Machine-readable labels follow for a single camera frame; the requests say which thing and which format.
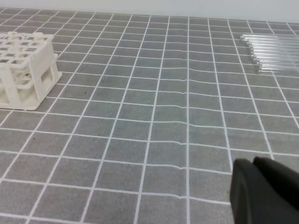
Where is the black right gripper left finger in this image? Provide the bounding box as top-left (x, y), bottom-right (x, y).
top-left (230, 159), bottom-right (299, 224)

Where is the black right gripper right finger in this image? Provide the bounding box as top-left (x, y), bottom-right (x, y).
top-left (253, 157), bottom-right (299, 205)

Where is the clear test tube pile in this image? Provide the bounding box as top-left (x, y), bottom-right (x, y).
top-left (240, 33), bottom-right (299, 72)

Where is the grey grid tablecloth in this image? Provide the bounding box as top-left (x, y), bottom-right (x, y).
top-left (0, 7), bottom-right (299, 224)

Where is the white test tube rack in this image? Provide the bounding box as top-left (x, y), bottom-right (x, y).
top-left (0, 32), bottom-right (62, 111)

